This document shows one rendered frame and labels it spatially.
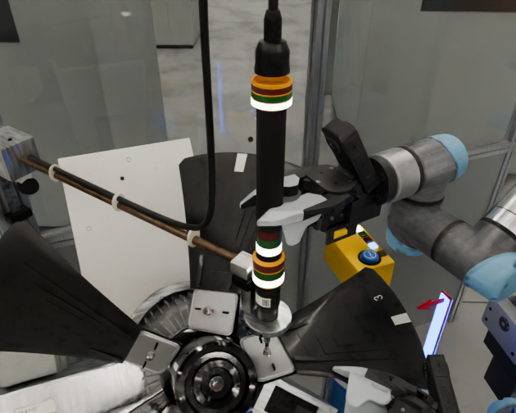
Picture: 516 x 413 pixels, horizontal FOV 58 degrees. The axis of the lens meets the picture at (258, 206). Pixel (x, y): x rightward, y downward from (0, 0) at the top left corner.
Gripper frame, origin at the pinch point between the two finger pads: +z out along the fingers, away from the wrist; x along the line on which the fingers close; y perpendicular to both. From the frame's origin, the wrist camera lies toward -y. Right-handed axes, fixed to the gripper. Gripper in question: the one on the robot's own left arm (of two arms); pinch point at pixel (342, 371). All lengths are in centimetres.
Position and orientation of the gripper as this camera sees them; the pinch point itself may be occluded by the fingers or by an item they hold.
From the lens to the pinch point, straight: 76.9
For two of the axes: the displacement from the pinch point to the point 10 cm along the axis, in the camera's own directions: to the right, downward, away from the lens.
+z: -8.4, -3.0, 4.4
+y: -5.3, 5.7, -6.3
